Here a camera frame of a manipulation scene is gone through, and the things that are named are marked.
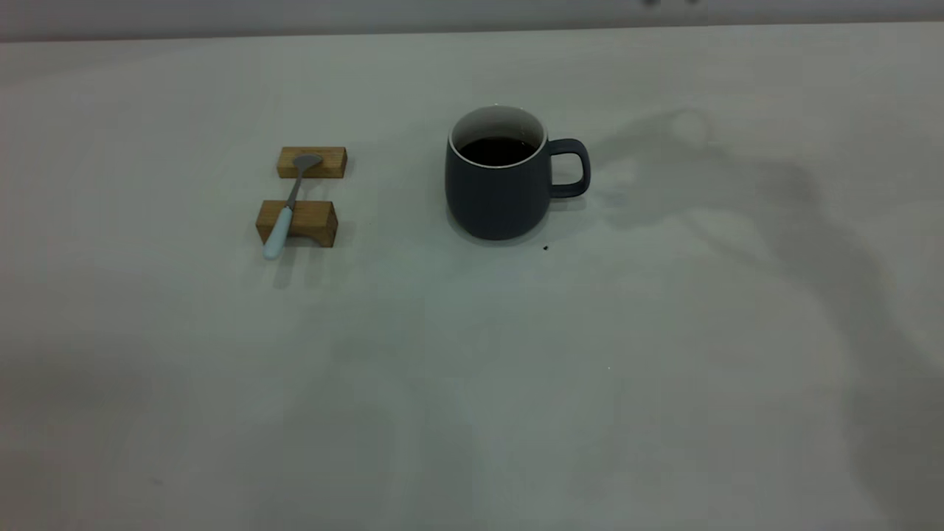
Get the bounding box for dark grey ceramic mug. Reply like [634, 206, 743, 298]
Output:
[445, 105, 592, 241]

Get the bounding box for spoon with pale blue handle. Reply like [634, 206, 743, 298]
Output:
[263, 153, 325, 260]

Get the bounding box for black coffee liquid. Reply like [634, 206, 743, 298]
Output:
[457, 136, 539, 167]

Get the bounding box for solid rectangular wooden block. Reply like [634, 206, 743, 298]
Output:
[277, 146, 348, 180]

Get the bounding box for arched wooden block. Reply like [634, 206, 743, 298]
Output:
[255, 200, 339, 249]

